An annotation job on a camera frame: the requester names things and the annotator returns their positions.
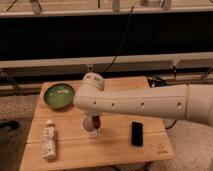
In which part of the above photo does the black hanging cable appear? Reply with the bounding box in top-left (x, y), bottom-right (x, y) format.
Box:
top-left (103, 4), bottom-right (136, 73)

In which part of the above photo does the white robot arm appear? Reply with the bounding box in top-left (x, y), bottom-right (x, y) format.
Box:
top-left (73, 73), bottom-right (213, 127)

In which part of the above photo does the green bowl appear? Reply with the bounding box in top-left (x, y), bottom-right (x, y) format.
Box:
top-left (43, 83), bottom-right (75, 109)

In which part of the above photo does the white patterned bottle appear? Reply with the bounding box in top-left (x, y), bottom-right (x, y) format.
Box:
top-left (42, 120), bottom-right (56, 160)

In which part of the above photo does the wooden table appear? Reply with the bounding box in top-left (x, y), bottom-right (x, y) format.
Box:
top-left (20, 98), bottom-right (174, 171)

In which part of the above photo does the dark object at left edge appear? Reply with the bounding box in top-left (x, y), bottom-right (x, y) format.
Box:
top-left (0, 120), bottom-right (19, 129)

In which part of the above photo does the dark red pepper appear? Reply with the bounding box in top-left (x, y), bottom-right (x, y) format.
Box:
top-left (92, 116), bottom-right (101, 129)

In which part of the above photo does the black rectangular block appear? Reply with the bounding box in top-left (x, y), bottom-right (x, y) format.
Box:
top-left (131, 122), bottom-right (143, 146)

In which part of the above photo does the black cable on floor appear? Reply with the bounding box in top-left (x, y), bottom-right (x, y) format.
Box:
top-left (148, 76), bottom-right (178, 131)

